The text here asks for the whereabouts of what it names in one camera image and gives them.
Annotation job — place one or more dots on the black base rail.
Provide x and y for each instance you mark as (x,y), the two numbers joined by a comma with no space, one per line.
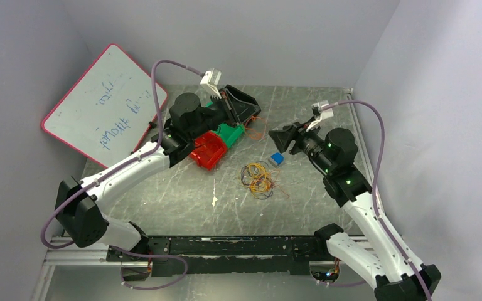
(173,255)

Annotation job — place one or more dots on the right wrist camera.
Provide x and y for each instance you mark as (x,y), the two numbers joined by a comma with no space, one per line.
(321,111)

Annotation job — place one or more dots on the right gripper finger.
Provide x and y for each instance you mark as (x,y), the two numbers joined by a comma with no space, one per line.
(294,127)
(283,138)

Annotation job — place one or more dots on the black plastic bin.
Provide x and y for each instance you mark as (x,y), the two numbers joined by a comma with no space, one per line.
(239,106)

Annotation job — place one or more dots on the blue eraser block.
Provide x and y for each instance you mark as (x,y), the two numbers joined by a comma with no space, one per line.
(276,159)

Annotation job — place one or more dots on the pink framed whiteboard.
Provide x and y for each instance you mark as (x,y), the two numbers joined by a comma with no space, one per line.
(108,111)

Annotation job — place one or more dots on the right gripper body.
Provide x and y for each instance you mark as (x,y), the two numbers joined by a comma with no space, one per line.
(311,143)

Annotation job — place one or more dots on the red plastic bin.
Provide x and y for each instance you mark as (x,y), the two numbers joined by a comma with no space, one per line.
(209,149)

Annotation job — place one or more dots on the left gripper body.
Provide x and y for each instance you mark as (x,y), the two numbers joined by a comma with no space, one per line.
(214,116)

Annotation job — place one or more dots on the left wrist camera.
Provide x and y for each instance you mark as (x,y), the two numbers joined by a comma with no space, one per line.
(210,80)

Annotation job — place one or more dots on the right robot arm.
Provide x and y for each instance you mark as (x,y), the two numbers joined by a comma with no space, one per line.
(393,270)

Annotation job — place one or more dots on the green plastic bin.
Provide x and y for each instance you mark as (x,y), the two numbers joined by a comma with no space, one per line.
(229,134)

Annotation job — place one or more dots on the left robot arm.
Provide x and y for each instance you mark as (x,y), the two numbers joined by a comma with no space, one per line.
(80,203)

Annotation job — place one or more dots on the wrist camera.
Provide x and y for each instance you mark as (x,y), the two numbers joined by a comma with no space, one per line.
(321,111)
(210,80)

